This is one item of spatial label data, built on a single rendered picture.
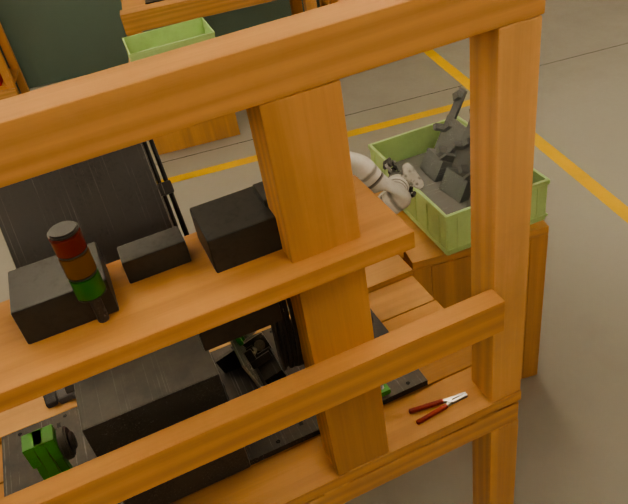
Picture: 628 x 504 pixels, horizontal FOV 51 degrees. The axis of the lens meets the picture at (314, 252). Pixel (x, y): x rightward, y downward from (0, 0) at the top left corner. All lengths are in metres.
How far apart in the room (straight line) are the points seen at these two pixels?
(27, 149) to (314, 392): 0.71
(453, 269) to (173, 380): 1.27
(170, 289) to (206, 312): 0.10
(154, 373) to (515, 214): 0.84
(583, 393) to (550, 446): 0.31
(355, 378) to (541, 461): 1.51
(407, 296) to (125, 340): 1.14
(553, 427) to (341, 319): 1.69
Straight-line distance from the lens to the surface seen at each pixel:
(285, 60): 1.03
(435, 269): 2.41
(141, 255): 1.24
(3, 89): 6.77
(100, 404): 1.51
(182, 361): 1.52
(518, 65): 1.27
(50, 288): 1.21
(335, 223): 1.19
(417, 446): 1.75
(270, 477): 1.72
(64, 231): 1.10
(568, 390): 3.02
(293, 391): 1.34
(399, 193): 1.88
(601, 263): 3.65
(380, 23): 1.09
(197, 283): 1.22
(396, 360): 1.41
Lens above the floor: 2.27
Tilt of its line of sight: 37 degrees down
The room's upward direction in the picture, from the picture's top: 11 degrees counter-clockwise
